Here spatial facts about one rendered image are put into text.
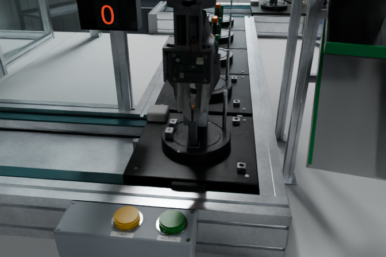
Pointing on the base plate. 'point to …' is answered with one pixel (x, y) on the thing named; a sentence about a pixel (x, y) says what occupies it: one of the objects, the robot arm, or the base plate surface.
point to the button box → (157, 246)
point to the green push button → (172, 221)
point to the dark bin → (355, 12)
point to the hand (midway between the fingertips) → (193, 112)
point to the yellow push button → (126, 217)
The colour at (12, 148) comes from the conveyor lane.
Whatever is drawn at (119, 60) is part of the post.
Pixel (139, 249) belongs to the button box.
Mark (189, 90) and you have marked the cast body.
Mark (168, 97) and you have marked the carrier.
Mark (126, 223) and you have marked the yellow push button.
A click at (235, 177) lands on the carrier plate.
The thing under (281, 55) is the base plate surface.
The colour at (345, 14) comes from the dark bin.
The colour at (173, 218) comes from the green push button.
